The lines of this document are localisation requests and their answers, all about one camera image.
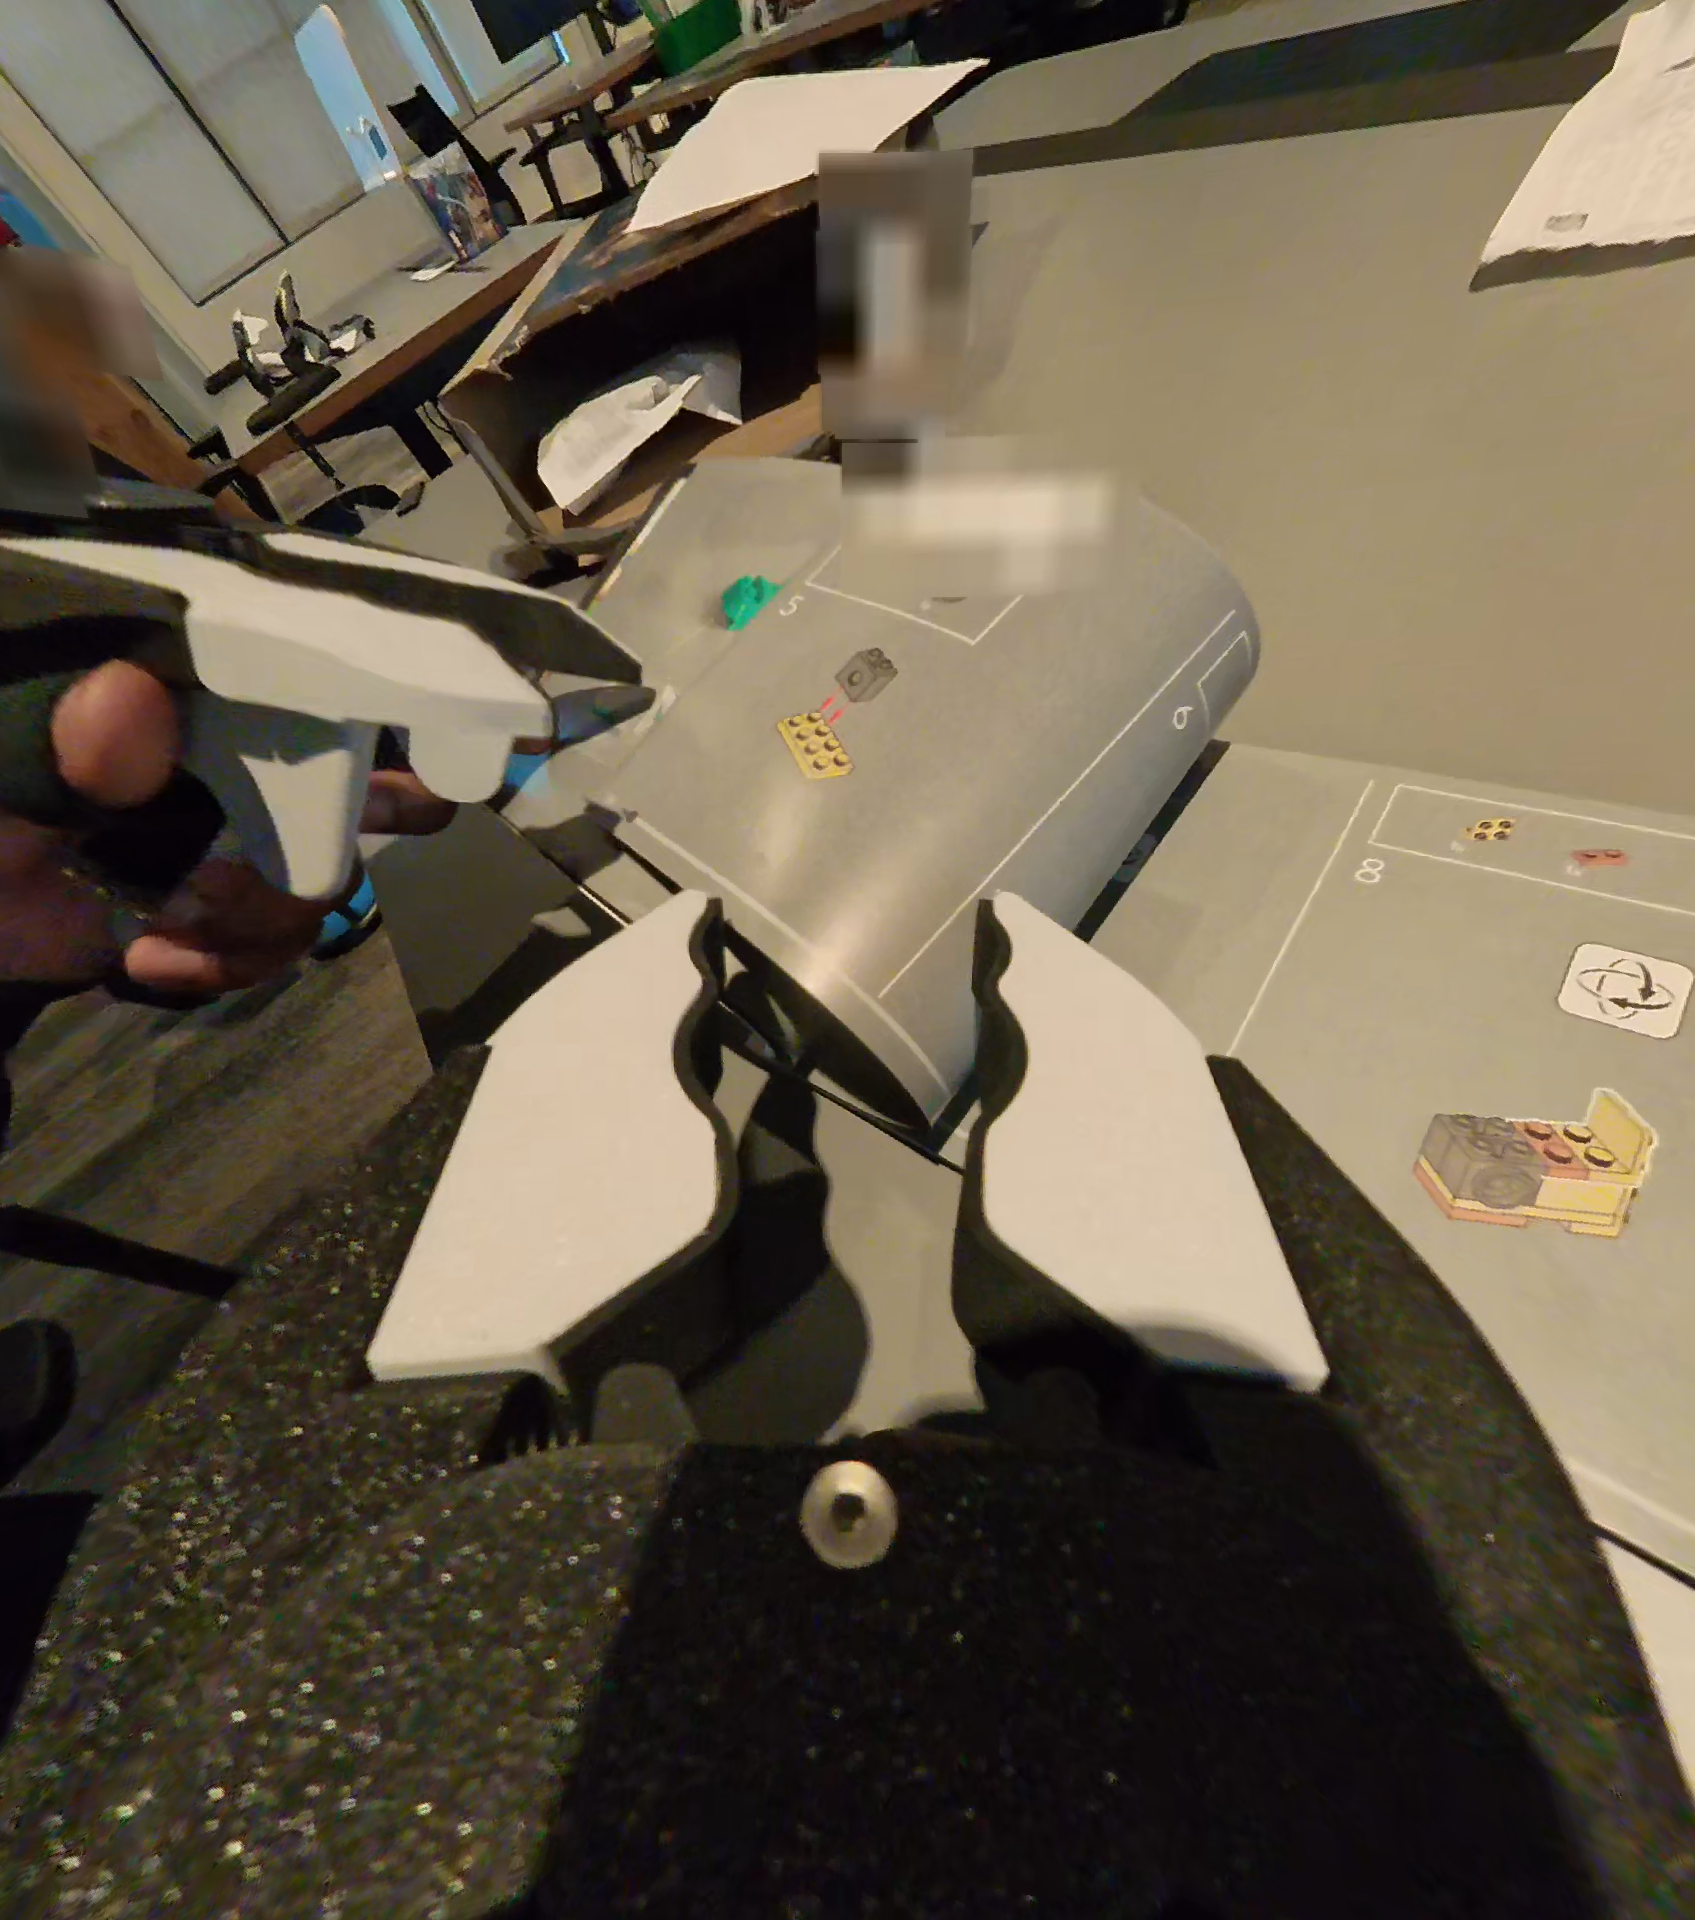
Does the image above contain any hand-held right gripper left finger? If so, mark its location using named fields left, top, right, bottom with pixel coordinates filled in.
left=364, top=887, right=743, bottom=1385

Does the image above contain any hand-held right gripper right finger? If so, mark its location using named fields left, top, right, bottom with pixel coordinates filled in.
left=955, top=887, right=1331, bottom=1389

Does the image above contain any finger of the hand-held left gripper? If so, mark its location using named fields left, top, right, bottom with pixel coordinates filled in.
left=0, top=539, right=664, bottom=905
left=236, top=523, right=650, bottom=696

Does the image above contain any clear plastic bag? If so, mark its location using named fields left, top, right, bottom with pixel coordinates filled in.
left=548, top=493, right=825, bottom=820

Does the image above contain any grey brick instruction booklet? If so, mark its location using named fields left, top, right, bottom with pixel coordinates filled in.
left=584, top=456, right=1695, bottom=1643

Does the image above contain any person's left hand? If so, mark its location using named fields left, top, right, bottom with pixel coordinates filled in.
left=0, top=660, right=466, bottom=1009

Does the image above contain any brown cardboard box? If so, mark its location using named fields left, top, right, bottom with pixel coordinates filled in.
left=434, top=60, right=993, bottom=582

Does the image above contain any wooden table grey top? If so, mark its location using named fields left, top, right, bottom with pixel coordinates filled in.
left=210, top=217, right=598, bottom=479

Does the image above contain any white packing paper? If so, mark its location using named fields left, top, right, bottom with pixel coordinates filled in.
left=536, top=341, right=747, bottom=516

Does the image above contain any colourful carton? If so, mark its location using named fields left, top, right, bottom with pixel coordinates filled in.
left=404, top=156, right=514, bottom=251

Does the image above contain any white window blind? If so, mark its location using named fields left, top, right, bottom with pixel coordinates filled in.
left=0, top=0, right=372, bottom=305

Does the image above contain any long wooden table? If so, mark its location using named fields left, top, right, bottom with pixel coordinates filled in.
left=502, top=0, right=971, bottom=205

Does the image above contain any green plastic crate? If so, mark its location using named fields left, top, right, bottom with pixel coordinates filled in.
left=638, top=0, right=747, bottom=71

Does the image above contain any white crumpled paper sheet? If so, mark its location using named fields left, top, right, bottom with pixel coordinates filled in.
left=1473, top=0, right=1695, bottom=292

